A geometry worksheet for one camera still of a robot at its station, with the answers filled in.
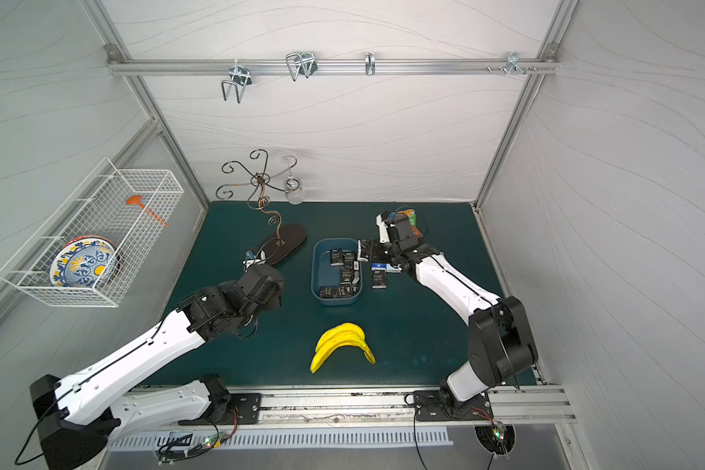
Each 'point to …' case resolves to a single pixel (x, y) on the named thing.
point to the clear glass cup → (295, 191)
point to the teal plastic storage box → (337, 274)
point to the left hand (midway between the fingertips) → (274, 288)
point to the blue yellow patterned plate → (86, 261)
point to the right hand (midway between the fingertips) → (369, 246)
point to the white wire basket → (102, 211)
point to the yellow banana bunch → (340, 336)
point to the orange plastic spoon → (136, 200)
